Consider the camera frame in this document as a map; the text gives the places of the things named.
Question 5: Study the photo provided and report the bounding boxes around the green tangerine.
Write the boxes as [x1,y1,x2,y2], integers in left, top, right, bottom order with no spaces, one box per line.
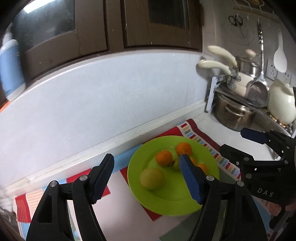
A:
[170,158,180,172]

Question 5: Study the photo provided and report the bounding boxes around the green apple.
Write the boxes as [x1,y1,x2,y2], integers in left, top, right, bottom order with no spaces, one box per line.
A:
[139,168,166,190]

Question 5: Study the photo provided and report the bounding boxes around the small orange tangerine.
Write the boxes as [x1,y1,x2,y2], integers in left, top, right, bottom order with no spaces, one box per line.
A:
[190,157,197,165]

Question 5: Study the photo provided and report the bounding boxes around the white metal pot shelf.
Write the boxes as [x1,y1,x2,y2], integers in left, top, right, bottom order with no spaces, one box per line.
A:
[205,75,295,138]

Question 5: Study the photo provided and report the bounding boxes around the stainless steel stockpot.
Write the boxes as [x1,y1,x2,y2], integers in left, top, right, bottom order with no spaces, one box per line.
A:
[214,93,255,132]

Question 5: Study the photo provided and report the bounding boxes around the white ceramic pot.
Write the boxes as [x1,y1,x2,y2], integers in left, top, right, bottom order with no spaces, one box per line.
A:
[267,78,295,125]

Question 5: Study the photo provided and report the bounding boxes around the metal spatula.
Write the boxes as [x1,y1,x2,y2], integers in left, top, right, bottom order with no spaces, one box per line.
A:
[245,19,269,108]

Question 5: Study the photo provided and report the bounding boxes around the colourful patchwork table cloth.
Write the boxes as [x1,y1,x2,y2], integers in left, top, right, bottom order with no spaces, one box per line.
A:
[14,118,278,241]

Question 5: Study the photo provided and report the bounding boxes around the green plate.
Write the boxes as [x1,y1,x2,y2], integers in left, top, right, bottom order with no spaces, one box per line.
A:
[127,136,219,216]

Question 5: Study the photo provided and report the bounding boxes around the steel pot with lid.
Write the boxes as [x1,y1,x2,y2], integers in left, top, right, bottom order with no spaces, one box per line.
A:
[227,49,261,98]

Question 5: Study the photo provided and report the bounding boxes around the white rice paddle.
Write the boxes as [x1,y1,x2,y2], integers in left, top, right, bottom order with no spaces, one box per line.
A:
[273,29,287,73]

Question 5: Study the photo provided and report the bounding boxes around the black scissors on hook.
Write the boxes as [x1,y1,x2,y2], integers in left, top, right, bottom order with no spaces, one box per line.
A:
[228,15,243,27]

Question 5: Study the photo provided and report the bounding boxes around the blue white soap dispenser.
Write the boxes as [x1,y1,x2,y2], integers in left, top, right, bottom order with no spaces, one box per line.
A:
[1,30,26,101]

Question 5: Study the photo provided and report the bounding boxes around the lower cream pan handle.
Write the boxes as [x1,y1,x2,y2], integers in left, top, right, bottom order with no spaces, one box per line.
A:
[198,59,232,75]

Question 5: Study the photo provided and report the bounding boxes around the cream pan handle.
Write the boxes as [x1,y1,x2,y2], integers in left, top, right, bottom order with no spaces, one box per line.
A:
[198,59,232,75]
[207,45,238,67]

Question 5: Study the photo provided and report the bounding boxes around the upper cream pan handle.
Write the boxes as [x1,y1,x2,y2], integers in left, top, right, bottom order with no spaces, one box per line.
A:
[207,45,238,67]

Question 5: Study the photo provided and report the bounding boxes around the white wire wall rack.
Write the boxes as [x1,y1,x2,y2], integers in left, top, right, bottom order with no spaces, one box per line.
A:
[233,0,278,18]

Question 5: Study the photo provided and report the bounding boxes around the dark brown window frame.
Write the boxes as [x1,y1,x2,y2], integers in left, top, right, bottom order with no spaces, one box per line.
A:
[1,1,203,85]

